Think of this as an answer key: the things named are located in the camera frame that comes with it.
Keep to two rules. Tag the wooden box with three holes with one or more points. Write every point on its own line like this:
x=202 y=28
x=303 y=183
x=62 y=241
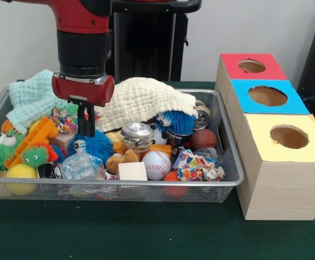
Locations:
x=282 y=189

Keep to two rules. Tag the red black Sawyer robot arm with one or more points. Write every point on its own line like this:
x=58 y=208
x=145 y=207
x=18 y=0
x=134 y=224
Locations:
x=81 y=48

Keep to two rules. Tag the clear blue plastic bag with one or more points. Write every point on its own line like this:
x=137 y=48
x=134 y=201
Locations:
x=81 y=166

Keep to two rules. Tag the plain wooden cube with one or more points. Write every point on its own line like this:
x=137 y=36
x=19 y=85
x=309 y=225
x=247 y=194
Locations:
x=132 y=171

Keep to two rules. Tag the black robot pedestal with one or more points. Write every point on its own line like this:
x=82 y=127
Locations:
x=151 y=40

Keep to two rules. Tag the cream waffle cloth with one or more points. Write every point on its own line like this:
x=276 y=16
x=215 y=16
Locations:
x=151 y=100

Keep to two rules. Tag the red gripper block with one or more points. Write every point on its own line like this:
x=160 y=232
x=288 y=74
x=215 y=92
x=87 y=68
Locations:
x=81 y=89

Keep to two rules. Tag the yellow ball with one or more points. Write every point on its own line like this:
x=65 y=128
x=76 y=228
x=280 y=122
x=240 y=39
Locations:
x=21 y=173

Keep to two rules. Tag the white baseball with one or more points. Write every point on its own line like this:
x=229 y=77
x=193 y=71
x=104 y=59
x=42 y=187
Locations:
x=156 y=165

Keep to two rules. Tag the crumpled colourful paper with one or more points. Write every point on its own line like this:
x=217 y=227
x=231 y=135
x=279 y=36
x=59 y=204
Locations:
x=63 y=120
x=195 y=165

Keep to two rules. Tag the blue spiky eyed toy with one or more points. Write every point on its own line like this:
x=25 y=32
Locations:
x=95 y=146

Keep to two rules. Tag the shallow mesh bin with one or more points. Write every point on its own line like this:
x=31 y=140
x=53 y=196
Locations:
x=173 y=192

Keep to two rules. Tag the mint green cloth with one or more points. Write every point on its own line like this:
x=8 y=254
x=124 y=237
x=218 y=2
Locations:
x=29 y=97

